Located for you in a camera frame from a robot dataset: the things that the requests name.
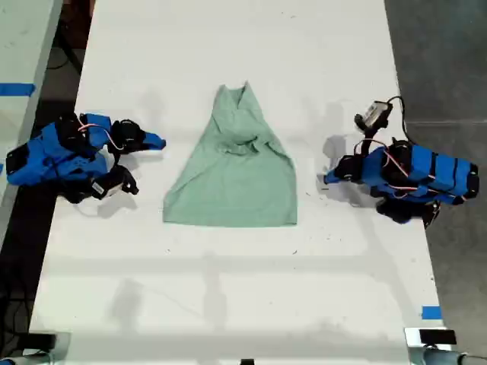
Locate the pale green T-shirt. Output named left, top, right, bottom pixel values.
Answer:
left=162, top=80, right=298, bottom=228

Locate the black camera cable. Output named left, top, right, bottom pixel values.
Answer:
left=386, top=95, right=412, bottom=145

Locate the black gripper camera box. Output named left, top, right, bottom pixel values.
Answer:
left=354, top=100, right=393, bottom=134
left=89, top=167, right=140, bottom=202

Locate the pale side table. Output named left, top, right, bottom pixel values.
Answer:
left=0, top=0, right=64, bottom=244

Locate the long blue tape strip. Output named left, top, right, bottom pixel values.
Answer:
left=0, top=82, right=37, bottom=97

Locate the short blue tape strip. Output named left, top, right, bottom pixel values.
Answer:
left=421, top=305, right=444, bottom=321

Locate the short black camera stalk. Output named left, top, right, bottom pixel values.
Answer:
left=108, top=150, right=126, bottom=172
left=360, top=129, right=381, bottom=155

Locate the small black box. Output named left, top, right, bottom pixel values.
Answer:
left=418, top=329, right=457, bottom=343
left=27, top=332, right=58, bottom=353

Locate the grey cylinder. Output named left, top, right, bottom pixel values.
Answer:
left=409, top=348, right=467, bottom=365

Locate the white mounting bracket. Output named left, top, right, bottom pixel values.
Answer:
left=403, top=326, right=460, bottom=350

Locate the red white servo wire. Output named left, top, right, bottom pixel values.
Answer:
left=77, top=113, right=122, bottom=152
left=382, top=148, right=411, bottom=179

